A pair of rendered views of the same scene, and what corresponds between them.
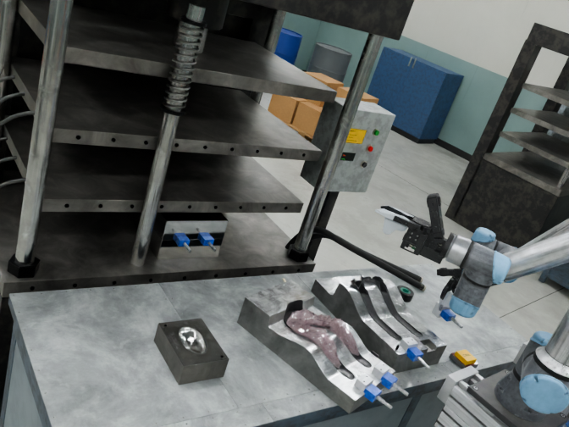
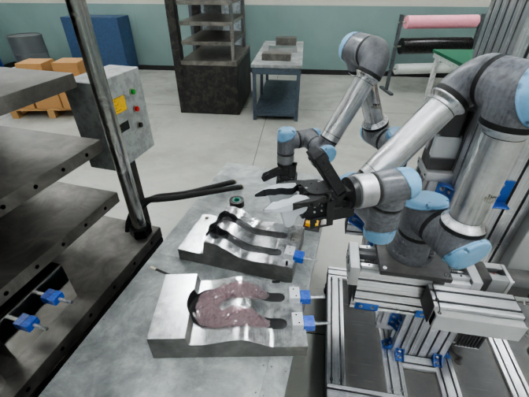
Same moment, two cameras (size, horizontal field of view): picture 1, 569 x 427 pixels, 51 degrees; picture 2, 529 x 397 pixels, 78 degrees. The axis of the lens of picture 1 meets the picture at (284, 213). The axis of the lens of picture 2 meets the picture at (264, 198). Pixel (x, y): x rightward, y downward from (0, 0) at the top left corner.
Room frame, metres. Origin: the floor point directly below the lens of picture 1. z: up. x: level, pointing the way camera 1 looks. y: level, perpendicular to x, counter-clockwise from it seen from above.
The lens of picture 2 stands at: (1.06, 0.05, 1.83)
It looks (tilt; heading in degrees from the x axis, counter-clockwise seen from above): 35 degrees down; 326
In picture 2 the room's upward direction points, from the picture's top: straight up
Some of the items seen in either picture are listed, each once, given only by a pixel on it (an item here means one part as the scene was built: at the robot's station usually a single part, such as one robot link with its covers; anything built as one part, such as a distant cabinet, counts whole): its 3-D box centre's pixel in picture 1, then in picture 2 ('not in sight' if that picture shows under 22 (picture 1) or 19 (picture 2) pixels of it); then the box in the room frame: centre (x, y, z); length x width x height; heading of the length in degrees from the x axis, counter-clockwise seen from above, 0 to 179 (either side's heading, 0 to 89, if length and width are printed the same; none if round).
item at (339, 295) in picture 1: (378, 312); (242, 239); (2.01, -0.46, 0.87); 0.50 x 0.26 x 0.14; 40
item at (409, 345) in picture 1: (416, 356); (301, 257); (1.76, -0.59, 0.89); 0.13 x 0.05 x 0.05; 40
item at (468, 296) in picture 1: (470, 292); (378, 216); (1.43, -0.54, 1.33); 0.11 x 0.08 x 0.11; 163
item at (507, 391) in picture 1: (527, 389); (413, 240); (1.46, -0.82, 1.09); 0.15 x 0.15 x 0.10
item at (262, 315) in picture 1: (317, 340); (231, 312); (1.71, -0.24, 0.86); 0.50 x 0.26 x 0.11; 57
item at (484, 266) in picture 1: (485, 263); (391, 187); (1.42, -0.53, 1.43); 0.11 x 0.08 x 0.09; 73
